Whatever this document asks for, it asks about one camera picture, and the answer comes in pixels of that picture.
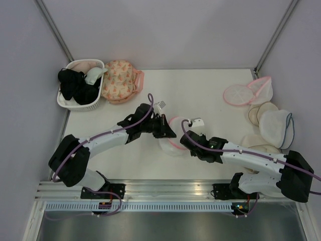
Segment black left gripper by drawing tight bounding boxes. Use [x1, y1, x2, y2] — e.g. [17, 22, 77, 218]
[140, 114, 177, 139]

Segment pink rimmed mesh laundry bag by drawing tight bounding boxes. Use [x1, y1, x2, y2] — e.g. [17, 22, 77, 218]
[159, 116, 188, 157]

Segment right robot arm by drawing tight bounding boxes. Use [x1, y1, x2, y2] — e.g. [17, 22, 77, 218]
[180, 131, 314, 203]

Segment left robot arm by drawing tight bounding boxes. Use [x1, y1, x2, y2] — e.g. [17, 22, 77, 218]
[49, 101, 177, 199]

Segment beige bra cup upper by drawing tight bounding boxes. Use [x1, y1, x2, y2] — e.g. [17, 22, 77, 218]
[248, 101, 279, 127]

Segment floral peach bra case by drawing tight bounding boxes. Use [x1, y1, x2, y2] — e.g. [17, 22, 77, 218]
[101, 60, 144, 104]

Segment pink mesh laundry bag flat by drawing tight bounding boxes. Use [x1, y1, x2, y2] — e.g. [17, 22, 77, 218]
[223, 84, 254, 106]

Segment pink mesh laundry bag open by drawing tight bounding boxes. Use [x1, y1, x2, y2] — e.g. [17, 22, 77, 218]
[247, 76, 273, 105]

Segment white bra in basket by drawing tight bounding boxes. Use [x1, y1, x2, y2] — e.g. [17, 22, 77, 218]
[85, 67, 107, 85]

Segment white plastic laundry basket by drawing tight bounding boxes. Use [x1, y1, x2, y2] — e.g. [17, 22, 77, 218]
[57, 59, 106, 111]

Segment black bras in basket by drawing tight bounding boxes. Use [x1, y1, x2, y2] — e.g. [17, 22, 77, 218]
[58, 69, 101, 105]

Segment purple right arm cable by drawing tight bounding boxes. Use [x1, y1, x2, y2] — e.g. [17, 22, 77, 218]
[181, 119, 321, 219]

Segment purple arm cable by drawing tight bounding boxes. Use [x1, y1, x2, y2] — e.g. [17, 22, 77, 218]
[181, 119, 321, 219]
[45, 93, 154, 221]

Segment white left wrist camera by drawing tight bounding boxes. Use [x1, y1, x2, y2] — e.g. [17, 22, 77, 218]
[153, 101, 166, 115]

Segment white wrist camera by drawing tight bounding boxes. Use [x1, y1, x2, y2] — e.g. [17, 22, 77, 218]
[189, 117, 205, 136]
[153, 101, 166, 115]

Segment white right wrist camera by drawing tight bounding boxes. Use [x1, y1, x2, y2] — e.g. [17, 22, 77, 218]
[189, 117, 205, 136]

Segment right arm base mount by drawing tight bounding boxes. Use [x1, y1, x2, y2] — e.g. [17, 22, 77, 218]
[211, 173, 257, 200]

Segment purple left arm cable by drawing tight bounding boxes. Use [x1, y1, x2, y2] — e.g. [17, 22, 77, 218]
[45, 93, 154, 221]

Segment aluminium front rail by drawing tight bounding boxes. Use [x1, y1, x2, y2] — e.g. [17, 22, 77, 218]
[35, 178, 309, 201]

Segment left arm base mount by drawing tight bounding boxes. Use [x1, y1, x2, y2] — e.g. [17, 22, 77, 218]
[80, 179, 126, 200]

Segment right aluminium corner post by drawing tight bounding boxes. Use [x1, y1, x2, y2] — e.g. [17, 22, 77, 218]
[251, 0, 300, 80]

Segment aluminium corner post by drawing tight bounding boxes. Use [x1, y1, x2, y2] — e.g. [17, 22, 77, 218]
[34, 0, 74, 62]
[251, 0, 300, 80]

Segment white slotted cable duct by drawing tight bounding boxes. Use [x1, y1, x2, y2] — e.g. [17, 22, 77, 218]
[45, 201, 233, 212]

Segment left aluminium corner post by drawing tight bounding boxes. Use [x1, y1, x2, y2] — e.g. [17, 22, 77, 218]
[34, 0, 74, 62]

